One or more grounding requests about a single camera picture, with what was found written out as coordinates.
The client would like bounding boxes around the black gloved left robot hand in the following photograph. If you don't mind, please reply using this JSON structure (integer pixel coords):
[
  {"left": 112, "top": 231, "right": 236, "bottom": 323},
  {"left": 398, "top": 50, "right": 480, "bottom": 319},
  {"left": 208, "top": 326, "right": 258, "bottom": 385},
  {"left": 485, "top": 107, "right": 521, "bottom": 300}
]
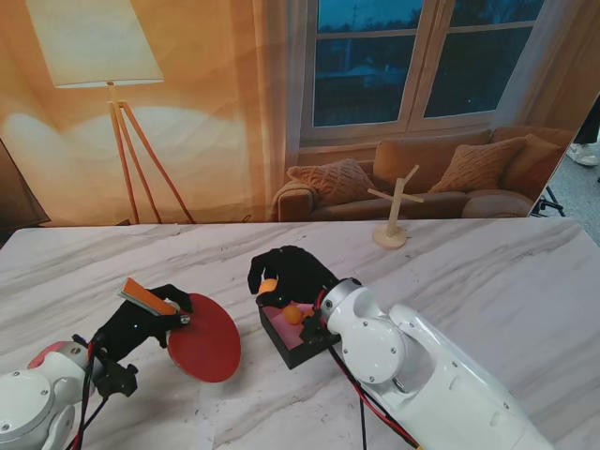
[{"left": 92, "top": 283, "right": 194, "bottom": 363}]

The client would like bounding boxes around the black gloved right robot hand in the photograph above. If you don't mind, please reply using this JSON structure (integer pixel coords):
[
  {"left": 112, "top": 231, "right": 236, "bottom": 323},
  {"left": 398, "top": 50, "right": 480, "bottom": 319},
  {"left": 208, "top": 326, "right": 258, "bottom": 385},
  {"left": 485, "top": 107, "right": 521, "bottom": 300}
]
[{"left": 247, "top": 245, "right": 341, "bottom": 311}]

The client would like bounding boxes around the red ping pong bat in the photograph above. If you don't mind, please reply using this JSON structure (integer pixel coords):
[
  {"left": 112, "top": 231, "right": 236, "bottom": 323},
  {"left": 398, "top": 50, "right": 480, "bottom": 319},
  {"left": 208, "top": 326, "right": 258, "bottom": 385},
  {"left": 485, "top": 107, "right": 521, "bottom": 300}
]
[{"left": 116, "top": 277, "right": 243, "bottom": 384}]

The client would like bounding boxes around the black box with pink lining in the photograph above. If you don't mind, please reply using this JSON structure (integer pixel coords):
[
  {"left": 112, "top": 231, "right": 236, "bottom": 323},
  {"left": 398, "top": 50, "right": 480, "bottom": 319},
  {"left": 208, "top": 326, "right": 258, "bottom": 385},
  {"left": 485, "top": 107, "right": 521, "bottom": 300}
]
[{"left": 257, "top": 299, "right": 342, "bottom": 370}]

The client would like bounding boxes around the wooden mug tree stand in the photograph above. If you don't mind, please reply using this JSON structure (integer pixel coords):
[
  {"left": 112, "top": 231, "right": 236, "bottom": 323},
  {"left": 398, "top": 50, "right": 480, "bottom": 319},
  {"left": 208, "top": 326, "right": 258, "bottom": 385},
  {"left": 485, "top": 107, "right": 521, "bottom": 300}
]
[{"left": 367, "top": 164, "right": 426, "bottom": 250}]

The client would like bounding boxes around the printed living room backdrop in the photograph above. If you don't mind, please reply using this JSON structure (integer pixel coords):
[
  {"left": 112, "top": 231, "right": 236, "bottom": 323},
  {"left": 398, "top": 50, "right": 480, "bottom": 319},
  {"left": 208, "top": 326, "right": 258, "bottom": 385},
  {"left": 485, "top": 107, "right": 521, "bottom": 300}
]
[{"left": 0, "top": 0, "right": 600, "bottom": 224}]

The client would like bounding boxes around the black tripod stand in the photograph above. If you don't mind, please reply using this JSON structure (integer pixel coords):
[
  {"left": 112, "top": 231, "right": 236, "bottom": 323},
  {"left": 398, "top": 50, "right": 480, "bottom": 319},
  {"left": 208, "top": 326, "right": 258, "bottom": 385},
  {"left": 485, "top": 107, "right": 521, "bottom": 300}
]
[{"left": 529, "top": 185, "right": 566, "bottom": 219}]

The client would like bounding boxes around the person with white sneakers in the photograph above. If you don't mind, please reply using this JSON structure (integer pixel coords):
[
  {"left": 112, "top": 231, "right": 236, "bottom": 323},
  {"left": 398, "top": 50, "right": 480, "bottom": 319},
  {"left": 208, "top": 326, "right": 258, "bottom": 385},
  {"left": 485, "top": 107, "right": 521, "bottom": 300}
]
[{"left": 566, "top": 93, "right": 600, "bottom": 166}]

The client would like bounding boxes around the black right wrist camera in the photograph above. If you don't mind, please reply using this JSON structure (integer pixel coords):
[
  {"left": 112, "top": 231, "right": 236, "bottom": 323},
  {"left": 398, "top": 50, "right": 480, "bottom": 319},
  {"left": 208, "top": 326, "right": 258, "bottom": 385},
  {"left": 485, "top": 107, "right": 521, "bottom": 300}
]
[{"left": 298, "top": 312, "right": 332, "bottom": 344}]

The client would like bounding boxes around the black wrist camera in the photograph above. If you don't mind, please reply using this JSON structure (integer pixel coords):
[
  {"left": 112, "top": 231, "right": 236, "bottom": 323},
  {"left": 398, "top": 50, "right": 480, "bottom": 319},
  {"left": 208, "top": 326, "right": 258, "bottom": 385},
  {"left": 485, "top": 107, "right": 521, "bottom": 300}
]
[
  {"left": 298, "top": 312, "right": 332, "bottom": 344},
  {"left": 96, "top": 360, "right": 140, "bottom": 398}
]

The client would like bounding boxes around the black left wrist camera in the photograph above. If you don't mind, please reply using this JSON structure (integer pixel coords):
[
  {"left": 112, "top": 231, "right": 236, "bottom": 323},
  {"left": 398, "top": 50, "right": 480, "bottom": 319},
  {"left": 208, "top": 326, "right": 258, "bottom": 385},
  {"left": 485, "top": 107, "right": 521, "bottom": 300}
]
[{"left": 96, "top": 360, "right": 140, "bottom": 398}]

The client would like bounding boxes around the red black left arm cable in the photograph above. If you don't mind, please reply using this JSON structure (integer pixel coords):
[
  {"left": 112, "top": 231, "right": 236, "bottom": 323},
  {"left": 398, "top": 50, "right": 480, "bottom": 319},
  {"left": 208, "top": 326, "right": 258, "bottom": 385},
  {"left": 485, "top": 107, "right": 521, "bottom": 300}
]
[{"left": 67, "top": 341, "right": 113, "bottom": 450}]

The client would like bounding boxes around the red black arm cable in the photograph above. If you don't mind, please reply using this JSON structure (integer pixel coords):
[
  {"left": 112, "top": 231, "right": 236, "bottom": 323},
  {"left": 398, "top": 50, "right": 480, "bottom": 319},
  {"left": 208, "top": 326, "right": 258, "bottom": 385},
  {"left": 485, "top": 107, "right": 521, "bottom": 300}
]
[
  {"left": 67, "top": 341, "right": 113, "bottom": 450},
  {"left": 327, "top": 346, "right": 426, "bottom": 450}
]

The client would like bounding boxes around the red black right arm cable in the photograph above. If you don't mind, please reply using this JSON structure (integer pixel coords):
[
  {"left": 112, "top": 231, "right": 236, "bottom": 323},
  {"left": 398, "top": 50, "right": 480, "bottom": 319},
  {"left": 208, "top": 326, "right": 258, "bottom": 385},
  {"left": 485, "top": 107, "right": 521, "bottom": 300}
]
[{"left": 327, "top": 346, "right": 426, "bottom": 450}]

